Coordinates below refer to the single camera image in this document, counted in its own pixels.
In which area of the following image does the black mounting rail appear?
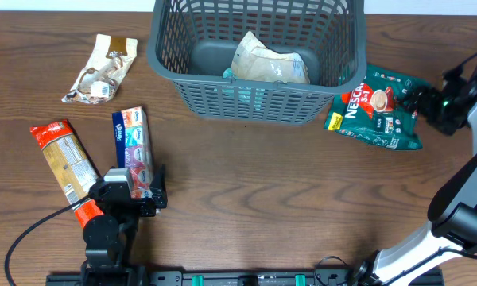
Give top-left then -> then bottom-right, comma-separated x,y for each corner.
45,265 -> 445,286

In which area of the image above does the grey plastic basket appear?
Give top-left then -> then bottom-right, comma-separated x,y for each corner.
146,0 -> 366,125

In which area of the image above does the orange spaghetti packet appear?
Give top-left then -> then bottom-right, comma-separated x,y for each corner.
29,120 -> 98,205

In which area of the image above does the beige brown snack pouch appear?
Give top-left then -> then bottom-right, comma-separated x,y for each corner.
61,34 -> 138,104

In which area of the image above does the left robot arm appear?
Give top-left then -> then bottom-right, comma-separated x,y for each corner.
82,165 -> 168,286

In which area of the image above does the Kleenex tissue multipack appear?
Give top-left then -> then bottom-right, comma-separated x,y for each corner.
112,106 -> 153,199

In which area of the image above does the green Nescafe 3-in-1 bag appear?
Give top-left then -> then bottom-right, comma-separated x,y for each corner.
324,64 -> 431,150

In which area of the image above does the beige resealable pouch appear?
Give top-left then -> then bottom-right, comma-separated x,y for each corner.
230,31 -> 310,84

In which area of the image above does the small teal snack packet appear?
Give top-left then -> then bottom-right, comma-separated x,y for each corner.
223,68 -> 266,110

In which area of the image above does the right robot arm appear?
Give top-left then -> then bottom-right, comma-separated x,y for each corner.
346,64 -> 477,285

